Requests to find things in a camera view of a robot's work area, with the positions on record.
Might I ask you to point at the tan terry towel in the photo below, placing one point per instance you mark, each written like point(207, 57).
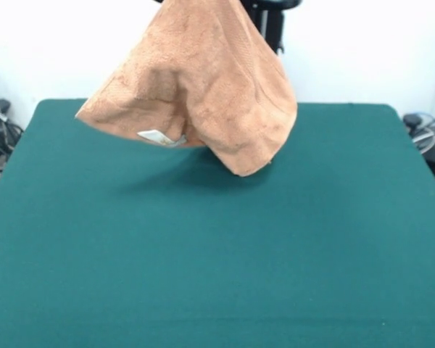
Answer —
point(203, 83)

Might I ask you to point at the dark green table cloth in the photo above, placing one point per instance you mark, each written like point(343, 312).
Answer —
point(94, 253)

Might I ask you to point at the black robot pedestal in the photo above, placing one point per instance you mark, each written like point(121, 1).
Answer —
point(273, 25)

